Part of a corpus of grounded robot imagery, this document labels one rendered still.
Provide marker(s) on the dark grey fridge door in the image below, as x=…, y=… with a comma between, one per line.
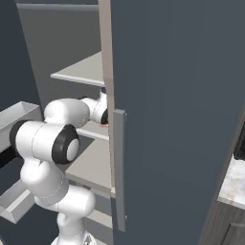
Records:
x=178, y=111

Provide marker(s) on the dark grey fridge body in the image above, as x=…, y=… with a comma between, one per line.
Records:
x=60, y=35

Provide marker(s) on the dark wood counter cabinet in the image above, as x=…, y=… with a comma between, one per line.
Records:
x=220, y=226

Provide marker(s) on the black appliance on counter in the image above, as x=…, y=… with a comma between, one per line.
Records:
x=240, y=146

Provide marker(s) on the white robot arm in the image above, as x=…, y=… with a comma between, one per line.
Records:
x=48, y=143

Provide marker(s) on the pale grey fridge shelf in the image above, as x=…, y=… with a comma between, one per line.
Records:
x=95, y=162
x=86, y=71

